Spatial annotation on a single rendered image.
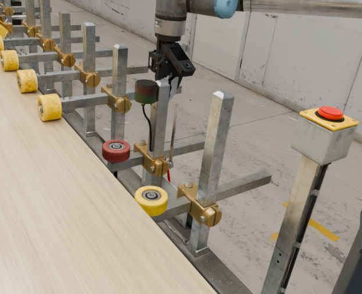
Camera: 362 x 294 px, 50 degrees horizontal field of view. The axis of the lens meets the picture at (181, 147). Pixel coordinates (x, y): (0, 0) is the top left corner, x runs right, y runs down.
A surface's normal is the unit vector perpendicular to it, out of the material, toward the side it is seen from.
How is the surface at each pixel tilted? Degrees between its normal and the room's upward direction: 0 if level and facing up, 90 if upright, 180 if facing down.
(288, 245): 90
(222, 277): 0
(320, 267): 0
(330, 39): 90
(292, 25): 90
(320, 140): 90
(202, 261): 0
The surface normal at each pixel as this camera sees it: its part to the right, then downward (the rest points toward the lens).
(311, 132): -0.82, 0.19
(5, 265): 0.11, -0.87
